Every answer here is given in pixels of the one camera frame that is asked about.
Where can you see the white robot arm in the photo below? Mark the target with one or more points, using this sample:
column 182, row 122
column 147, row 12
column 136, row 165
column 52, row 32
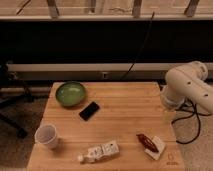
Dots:
column 187, row 81

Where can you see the green ceramic bowl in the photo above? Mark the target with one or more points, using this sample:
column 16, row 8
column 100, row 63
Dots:
column 70, row 93

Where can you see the black smartphone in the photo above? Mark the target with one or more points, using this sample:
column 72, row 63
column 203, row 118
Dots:
column 87, row 112

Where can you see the white plastic bottle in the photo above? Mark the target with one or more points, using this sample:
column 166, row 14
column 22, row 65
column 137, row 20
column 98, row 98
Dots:
column 100, row 152

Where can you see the dark red snack wrapper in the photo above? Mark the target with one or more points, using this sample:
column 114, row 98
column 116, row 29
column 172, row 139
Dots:
column 147, row 143

